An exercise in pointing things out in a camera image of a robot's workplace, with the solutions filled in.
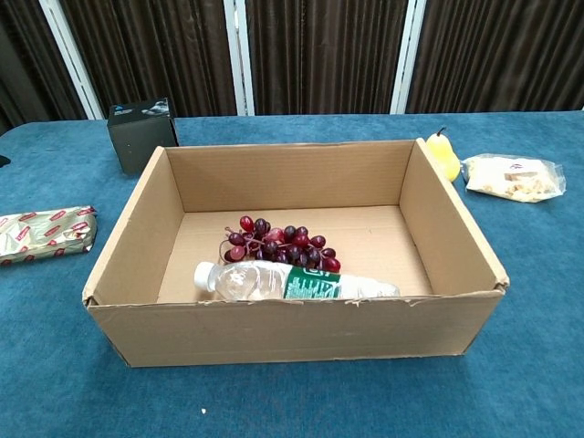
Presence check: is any red grape bunch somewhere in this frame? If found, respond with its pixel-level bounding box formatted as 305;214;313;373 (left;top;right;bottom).
218;215;342;274

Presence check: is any transparent plastic water bottle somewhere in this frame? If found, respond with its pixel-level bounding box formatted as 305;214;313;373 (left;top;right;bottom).
193;260;402;302

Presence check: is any open brown cardboard box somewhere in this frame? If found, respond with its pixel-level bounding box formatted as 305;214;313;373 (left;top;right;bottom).
81;139;511;369

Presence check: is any red gold snack packet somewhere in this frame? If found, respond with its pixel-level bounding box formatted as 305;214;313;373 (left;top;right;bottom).
0;205;99;267

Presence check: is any yellow toy pear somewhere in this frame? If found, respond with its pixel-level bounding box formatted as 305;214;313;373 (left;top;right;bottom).
425;127;462;183

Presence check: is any dark brown curtain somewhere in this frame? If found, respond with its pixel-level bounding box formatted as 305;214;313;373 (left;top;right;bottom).
0;0;88;136
245;0;410;116
58;0;238;120
405;0;584;115

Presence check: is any black cube carton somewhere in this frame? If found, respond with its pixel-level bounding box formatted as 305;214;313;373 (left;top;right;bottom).
107;97;179;174

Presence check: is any blue table cloth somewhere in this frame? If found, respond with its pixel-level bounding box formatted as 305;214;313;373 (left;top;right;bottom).
0;109;584;438

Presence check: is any clear bag of snacks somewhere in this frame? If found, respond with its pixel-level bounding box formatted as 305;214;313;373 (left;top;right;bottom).
460;153;567;203

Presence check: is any white frame post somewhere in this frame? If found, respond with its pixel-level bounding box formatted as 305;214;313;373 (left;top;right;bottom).
390;0;428;115
222;0;256;116
38;0;105;120

